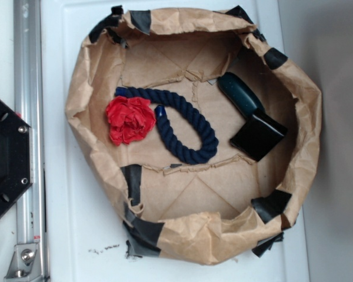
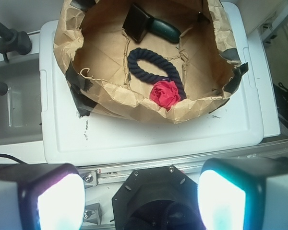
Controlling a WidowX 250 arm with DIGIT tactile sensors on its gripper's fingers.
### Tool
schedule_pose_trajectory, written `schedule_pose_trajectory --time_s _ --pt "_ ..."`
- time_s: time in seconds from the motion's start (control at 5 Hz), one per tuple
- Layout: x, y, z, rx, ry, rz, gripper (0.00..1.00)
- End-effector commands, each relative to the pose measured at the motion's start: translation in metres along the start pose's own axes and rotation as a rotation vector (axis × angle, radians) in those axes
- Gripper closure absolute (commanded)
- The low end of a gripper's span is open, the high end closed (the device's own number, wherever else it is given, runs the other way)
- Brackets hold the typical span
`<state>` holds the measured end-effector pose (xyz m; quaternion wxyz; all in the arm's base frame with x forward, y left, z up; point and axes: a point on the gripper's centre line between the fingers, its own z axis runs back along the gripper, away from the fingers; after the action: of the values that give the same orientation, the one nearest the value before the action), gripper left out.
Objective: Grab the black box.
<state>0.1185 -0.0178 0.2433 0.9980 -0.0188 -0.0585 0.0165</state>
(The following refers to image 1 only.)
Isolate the black box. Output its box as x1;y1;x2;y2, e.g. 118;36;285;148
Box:
230;109;288;162

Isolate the brown paper bag bin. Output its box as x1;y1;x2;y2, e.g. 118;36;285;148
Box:
65;6;322;265

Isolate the red crumpled paper flower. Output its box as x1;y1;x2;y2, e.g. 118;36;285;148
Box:
105;96;156;146

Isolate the dark green oval case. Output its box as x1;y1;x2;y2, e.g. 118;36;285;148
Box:
218;72;265;118

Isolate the navy blue rope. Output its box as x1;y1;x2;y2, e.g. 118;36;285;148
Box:
114;86;219;164

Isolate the aluminium frame rail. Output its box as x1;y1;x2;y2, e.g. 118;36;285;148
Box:
14;1;50;281

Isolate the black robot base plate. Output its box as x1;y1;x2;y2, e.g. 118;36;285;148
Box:
0;100;32;218

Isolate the metal corner bracket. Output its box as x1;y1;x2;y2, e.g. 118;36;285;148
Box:
4;243;42;281

